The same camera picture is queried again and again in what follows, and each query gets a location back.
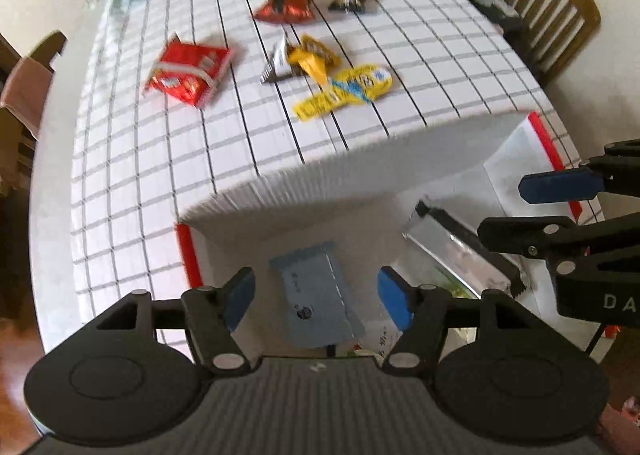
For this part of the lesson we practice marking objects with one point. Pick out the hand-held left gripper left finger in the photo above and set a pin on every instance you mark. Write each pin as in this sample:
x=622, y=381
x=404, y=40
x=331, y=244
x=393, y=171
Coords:
x=239, y=297

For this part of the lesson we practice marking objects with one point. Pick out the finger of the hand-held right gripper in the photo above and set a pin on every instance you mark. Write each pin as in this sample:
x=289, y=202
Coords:
x=555, y=186
x=520, y=235

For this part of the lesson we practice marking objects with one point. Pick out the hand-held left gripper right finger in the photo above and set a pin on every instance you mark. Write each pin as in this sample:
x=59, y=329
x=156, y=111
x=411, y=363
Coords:
x=395, y=297

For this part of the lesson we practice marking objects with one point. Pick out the silver black-striped snack packet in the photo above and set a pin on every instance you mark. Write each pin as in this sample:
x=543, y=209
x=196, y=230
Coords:
x=450, y=245

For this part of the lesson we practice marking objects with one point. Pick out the blue snack packet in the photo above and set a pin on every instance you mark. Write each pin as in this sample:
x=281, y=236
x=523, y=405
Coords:
x=312, y=295

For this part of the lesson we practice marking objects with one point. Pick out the white red cardboard box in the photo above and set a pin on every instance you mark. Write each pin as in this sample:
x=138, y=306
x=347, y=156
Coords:
x=350, y=185

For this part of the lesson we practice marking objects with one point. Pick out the long yellow snack packet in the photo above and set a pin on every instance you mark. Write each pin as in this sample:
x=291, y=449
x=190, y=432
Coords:
x=345, y=90

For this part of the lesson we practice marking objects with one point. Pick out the red white snack packet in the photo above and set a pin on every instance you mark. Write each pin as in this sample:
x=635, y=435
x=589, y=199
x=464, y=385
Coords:
x=187, y=70

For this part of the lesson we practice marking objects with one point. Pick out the small silver snack packet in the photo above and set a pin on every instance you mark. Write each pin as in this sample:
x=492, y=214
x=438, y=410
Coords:
x=276, y=62

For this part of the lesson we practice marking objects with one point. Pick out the small yellow snack packet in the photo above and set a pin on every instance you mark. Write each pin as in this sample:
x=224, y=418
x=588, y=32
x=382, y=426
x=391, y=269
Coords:
x=312, y=60

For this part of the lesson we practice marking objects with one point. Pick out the dark red snack packet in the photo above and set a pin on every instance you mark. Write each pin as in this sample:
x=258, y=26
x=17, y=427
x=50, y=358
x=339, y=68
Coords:
x=285, y=5

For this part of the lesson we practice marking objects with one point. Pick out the black bag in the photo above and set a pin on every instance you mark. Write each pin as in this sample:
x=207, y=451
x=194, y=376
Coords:
x=495, y=5

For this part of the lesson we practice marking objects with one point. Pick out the white checkered tablecloth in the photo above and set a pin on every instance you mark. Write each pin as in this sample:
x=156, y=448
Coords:
x=400, y=60

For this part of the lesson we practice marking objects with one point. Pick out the dark wooden chair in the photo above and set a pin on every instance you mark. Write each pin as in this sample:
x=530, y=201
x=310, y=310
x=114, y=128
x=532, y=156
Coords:
x=47, y=47

